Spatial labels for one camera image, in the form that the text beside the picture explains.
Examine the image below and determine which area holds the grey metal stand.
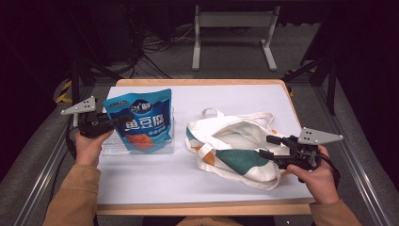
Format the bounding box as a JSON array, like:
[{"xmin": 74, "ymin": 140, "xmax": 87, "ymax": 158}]
[{"xmin": 191, "ymin": 4, "xmax": 281, "ymax": 73}]

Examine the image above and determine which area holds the aluminium rail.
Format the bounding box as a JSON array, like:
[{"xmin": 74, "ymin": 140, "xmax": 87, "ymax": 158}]
[
  {"xmin": 12, "ymin": 85, "xmax": 96, "ymax": 226},
  {"xmin": 313, "ymin": 85, "xmax": 393, "ymax": 226}
]

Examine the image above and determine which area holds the person's right hand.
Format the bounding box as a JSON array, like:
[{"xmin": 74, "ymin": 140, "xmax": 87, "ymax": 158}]
[{"xmin": 286, "ymin": 144, "xmax": 342, "ymax": 205}]

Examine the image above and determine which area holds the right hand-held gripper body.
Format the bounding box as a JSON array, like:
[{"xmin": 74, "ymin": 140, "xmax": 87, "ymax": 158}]
[{"xmin": 275, "ymin": 126, "xmax": 344, "ymax": 172}]

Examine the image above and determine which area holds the right hand-held gripper cable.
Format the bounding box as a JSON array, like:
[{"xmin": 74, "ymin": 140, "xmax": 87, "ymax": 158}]
[{"xmin": 319, "ymin": 151, "xmax": 342, "ymax": 190}]

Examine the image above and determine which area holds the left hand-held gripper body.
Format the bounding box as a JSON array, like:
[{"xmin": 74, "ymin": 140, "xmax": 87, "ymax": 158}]
[{"xmin": 60, "ymin": 95, "xmax": 115, "ymax": 139}]

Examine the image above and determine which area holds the white green orange tote bag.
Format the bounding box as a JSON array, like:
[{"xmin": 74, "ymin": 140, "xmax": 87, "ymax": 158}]
[{"xmin": 184, "ymin": 107, "xmax": 292, "ymax": 191}]

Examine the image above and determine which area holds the clear plastic container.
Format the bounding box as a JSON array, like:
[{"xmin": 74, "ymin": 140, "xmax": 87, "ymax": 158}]
[{"xmin": 100, "ymin": 105, "xmax": 176, "ymax": 156}]

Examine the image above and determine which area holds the person's left hand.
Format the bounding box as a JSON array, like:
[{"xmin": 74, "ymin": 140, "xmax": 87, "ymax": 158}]
[{"xmin": 74, "ymin": 128, "xmax": 115, "ymax": 169}]

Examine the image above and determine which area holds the wooden table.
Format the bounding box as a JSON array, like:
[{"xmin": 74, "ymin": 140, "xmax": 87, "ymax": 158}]
[{"xmin": 95, "ymin": 78, "xmax": 315, "ymax": 217}]

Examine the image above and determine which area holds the bundle of black floor cables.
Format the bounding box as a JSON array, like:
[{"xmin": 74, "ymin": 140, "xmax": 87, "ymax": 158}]
[{"xmin": 123, "ymin": 18, "xmax": 196, "ymax": 79}]

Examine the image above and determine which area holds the yellow black hazard tape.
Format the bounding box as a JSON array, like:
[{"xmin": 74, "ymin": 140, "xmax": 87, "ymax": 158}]
[{"xmin": 55, "ymin": 79, "xmax": 78, "ymax": 105}]

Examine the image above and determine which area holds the white table mat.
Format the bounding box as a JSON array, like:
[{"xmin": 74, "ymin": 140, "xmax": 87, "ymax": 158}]
[{"xmin": 96, "ymin": 84, "xmax": 315, "ymax": 206}]

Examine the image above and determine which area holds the black metal stand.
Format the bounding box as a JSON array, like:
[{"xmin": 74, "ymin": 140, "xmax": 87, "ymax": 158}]
[
  {"xmin": 67, "ymin": 55, "xmax": 124, "ymax": 128},
  {"xmin": 283, "ymin": 46, "xmax": 341, "ymax": 116}
]

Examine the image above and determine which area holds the left hand-held gripper cable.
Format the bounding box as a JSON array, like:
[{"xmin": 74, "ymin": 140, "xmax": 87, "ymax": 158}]
[{"xmin": 64, "ymin": 117, "xmax": 80, "ymax": 160}]

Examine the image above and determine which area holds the blue snack packet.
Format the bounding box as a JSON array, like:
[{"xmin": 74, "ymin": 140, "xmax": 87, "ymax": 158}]
[{"xmin": 103, "ymin": 88, "xmax": 174, "ymax": 154}]

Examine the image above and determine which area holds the hand-held gripper cable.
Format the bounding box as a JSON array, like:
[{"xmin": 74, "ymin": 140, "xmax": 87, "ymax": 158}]
[
  {"xmin": 64, "ymin": 117, "xmax": 80, "ymax": 160},
  {"xmin": 319, "ymin": 151, "xmax": 342, "ymax": 190}
]

